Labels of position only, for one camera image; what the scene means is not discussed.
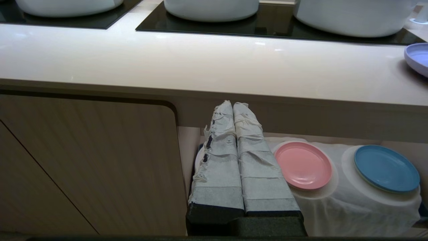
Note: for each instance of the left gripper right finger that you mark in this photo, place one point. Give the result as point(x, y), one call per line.
point(260, 177)

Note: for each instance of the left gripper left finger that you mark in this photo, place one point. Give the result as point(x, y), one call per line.
point(220, 174)

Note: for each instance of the pink plate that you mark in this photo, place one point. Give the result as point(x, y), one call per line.
point(303, 165)

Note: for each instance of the blue plate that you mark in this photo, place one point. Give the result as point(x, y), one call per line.
point(386, 168)

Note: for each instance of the lavender plate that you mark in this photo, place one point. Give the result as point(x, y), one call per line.
point(418, 59)

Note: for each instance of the white cloth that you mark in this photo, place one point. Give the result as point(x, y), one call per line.
point(354, 201)

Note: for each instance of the beige cabinet door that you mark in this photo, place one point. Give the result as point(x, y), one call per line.
point(83, 167)

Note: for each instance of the black glass cooktop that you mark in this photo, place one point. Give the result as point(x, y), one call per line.
point(67, 20)
point(267, 28)

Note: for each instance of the white pot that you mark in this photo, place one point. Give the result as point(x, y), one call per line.
point(354, 16)
point(211, 9)
point(67, 6)

